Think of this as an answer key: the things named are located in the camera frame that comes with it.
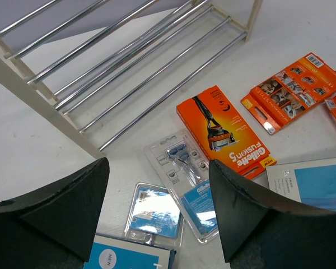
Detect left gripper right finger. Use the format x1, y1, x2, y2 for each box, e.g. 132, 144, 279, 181
209, 160, 336, 268

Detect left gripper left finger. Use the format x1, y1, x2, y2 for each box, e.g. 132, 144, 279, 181
0, 157, 110, 268

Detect blue harry's box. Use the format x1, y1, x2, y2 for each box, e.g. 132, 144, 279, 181
266, 157, 336, 211
83, 235, 176, 269

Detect cream metal-rod shelf rack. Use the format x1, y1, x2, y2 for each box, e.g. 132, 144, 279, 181
0, 1, 263, 159

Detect orange Gillette Fusion5 box centre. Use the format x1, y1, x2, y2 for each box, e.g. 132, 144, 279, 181
176, 86, 277, 179

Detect small blue cartridge pack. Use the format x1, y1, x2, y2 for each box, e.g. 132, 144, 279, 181
124, 182, 184, 250

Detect Gillette razor blister pack upright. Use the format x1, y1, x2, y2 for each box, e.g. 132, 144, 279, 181
144, 131, 218, 244

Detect orange Gillette styler box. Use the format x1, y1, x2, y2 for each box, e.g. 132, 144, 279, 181
241, 52, 336, 135

